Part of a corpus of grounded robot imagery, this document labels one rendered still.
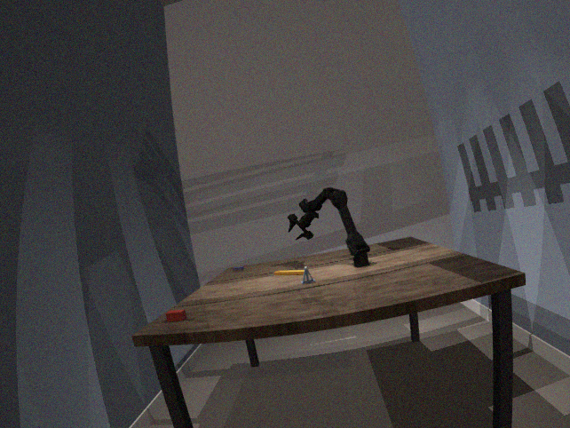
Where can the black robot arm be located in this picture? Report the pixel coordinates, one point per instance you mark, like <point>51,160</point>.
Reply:
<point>355,242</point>

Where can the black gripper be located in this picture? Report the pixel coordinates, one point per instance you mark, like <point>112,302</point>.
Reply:
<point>302,223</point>

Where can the red block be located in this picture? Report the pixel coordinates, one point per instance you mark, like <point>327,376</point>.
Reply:
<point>179,315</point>

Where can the orange wooden bar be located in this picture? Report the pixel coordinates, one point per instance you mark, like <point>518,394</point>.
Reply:
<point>290,272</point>

